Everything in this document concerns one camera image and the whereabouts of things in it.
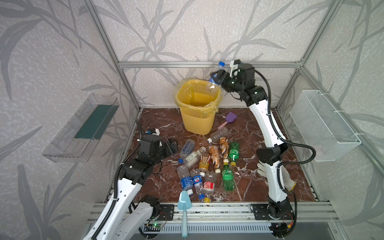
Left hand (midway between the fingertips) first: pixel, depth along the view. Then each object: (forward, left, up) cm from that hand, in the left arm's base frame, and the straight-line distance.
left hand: (174, 140), depth 72 cm
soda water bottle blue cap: (+6, -5, -20) cm, 21 cm away
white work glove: (-13, -62, -23) cm, 67 cm away
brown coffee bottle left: (+2, -21, -19) cm, 28 cm away
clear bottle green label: (0, -9, -19) cm, 21 cm away
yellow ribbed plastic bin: (+19, -11, -9) cm, 23 cm away
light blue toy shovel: (-24, -5, -25) cm, 35 cm away
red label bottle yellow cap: (-16, -17, -18) cm, 30 cm away
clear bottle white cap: (+15, -23, -19) cm, 33 cm away
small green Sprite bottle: (+3, -33, -20) cm, 39 cm away
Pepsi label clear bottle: (-13, -11, -19) cm, 25 cm away
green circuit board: (-34, +9, -25) cm, 43 cm away
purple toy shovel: (+35, -35, -24) cm, 55 cm away
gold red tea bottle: (-4, -15, -19) cm, 25 cm away
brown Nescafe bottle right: (+8, -28, -20) cm, 35 cm away
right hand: (+27, -19, +21) cm, 40 cm away
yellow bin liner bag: (+41, -10, -6) cm, 42 cm away
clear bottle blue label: (-14, -5, -19) cm, 24 cm away
